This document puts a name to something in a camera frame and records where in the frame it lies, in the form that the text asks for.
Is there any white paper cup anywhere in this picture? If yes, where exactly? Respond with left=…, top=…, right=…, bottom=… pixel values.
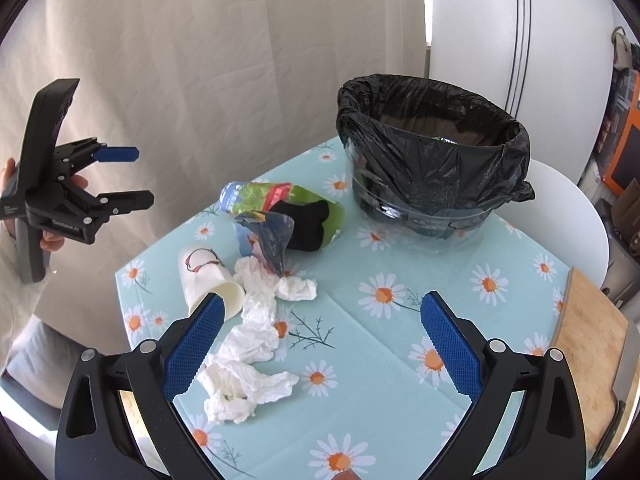
left=178, top=246, right=245, bottom=321

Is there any orange Philips box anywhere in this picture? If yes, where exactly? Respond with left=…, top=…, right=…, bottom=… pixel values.
left=594, top=70, right=639, bottom=195

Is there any black trash bag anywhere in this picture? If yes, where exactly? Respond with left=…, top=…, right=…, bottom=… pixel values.
left=336, top=74, right=535, bottom=216

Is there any kitchen cleaver knife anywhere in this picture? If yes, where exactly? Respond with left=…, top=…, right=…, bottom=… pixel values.
left=588, top=322, right=639, bottom=468

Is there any black sock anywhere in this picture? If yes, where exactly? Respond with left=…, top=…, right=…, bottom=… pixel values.
left=271, top=200, right=330, bottom=252

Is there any daisy pattern tablecloth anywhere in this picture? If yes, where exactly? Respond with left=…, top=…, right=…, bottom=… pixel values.
left=113, top=135, right=574, bottom=480

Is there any wooden cutting board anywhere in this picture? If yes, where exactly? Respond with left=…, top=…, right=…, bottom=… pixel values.
left=551, top=268, right=628, bottom=455

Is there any white refrigerator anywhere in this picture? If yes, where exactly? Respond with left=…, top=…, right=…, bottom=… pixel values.
left=430, top=0, right=614, bottom=181

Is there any white tissue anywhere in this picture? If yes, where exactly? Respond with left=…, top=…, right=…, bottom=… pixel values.
left=196, top=308, right=299, bottom=425
left=233, top=257, right=318, bottom=325

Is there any clear plastic wrapper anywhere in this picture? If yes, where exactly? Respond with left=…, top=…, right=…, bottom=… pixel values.
left=233, top=210, right=294, bottom=278

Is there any white chair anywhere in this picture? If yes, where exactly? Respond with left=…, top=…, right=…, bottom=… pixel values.
left=496, top=160, right=610, bottom=287

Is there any transparent trash bin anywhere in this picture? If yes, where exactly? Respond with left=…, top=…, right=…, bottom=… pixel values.
left=344, top=138, right=501, bottom=256

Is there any person's left hand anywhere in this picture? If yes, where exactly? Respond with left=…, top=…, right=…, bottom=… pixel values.
left=1, top=154, right=100, bottom=261

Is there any green snack bag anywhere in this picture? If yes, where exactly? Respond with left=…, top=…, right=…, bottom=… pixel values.
left=218, top=182, right=345, bottom=250

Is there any beige curtain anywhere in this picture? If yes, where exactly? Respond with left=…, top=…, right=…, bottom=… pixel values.
left=1, top=0, right=425, bottom=353

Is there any beige hanging bag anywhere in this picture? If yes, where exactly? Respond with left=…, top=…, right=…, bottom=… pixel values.
left=611, top=26, right=632, bottom=70

